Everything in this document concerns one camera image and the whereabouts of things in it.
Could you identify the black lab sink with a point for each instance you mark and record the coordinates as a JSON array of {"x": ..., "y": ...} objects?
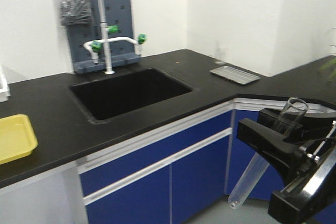
[{"x": 103, "y": 99}]

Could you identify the clear glass beaker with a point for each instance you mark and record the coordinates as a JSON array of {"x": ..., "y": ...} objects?
[{"x": 220, "y": 55}]

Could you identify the yellow plastic tray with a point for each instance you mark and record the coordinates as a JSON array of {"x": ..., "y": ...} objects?
[{"x": 18, "y": 139}]

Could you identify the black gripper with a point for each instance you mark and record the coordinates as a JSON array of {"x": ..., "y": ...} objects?
[{"x": 307, "y": 170}]

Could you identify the blue cabinet door left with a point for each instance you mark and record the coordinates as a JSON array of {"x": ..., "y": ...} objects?
[{"x": 146, "y": 200}]

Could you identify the metal tray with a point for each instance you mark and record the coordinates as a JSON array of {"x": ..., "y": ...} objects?
[{"x": 235, "y": 75}]

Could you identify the white frame object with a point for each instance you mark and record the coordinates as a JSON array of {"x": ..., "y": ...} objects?
[{"x": 5, "y": 91}]

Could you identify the blue corner cabinet door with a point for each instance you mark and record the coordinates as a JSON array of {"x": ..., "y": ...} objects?
[{"x": 301, "y": 148}]

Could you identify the grey pegboard drying rack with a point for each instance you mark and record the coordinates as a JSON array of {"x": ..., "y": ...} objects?
[{"x": 119, "y": 17}]

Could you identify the blue cabinet door middle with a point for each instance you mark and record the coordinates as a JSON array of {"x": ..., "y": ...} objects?
[{"x": 198, "y": 180}]

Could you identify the green spider plant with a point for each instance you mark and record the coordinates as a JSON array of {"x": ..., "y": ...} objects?
[{"x": 330, "y": 65}]

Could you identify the blue cabinet drawer front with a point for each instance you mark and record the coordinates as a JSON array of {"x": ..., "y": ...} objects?
[{"x": 112, "y": 167}]

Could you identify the white lab faucet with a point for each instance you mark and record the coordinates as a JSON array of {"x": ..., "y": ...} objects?
[{"x": 105, "y": 41}]

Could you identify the clear glass test tube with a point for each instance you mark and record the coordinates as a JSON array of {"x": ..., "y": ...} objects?
[{"x": 293, "y": 111}]

